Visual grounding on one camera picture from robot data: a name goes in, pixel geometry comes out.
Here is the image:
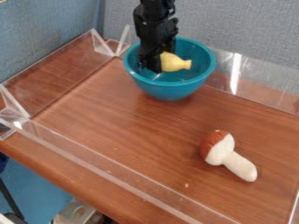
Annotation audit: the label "grey metal bracket under table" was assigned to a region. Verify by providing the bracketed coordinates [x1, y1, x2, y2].
[51, 198, 103, 224]

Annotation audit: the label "blue plastic bowl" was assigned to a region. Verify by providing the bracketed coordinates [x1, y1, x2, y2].
[125, 37, 217, 102]

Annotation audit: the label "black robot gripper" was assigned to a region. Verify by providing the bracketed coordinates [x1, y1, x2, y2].
[134, 0, 179, 74]

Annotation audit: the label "clear acrylic tray walls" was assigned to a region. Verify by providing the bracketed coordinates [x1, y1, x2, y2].
[0, 31, 299, 224]

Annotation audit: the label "brown and white toy mushroom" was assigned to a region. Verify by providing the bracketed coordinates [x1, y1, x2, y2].
[201, 129, 258, 182]

